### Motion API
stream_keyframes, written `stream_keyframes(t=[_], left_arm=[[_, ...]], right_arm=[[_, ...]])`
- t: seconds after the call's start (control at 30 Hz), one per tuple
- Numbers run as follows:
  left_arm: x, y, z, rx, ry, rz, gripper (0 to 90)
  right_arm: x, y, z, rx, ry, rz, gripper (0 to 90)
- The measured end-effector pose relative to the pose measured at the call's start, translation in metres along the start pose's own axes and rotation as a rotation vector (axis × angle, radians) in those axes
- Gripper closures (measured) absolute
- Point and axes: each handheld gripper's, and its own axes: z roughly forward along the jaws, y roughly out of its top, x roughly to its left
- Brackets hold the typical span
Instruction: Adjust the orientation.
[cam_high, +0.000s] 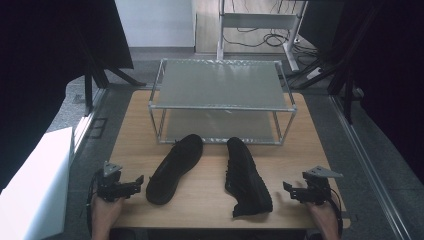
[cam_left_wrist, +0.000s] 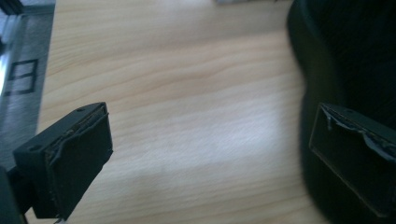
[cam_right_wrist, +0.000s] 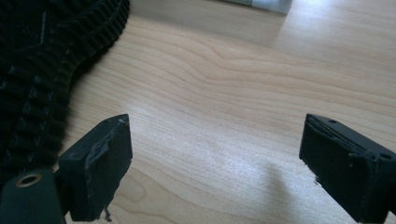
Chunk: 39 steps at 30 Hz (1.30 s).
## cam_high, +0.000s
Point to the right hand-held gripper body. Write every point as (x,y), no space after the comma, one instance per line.
(316,190)

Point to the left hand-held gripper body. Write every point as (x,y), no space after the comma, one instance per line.
(111,190)

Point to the black shoe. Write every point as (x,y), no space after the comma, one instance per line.
(246,180)
(175,170)

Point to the grey two-tier shoe rack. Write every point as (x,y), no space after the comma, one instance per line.
(220,85)

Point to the person's left hand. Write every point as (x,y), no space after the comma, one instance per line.
(106,210)

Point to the person's right hand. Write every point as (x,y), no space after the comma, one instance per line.
(321,213)

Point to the dark floor hatch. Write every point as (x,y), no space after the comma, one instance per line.
(97,128)

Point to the white box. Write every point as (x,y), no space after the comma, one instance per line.
(33,186)

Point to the black metal stand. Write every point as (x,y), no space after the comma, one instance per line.
(89,86)
(348,96)

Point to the white power strip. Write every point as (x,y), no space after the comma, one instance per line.
(314,73)

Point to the black curtain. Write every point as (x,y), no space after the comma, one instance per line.
(36,66)
(393,83)

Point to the aluminium floor rail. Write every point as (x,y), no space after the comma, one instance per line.
(373,166)
(87,120)

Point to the white desk frame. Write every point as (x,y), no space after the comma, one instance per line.
(256,20)

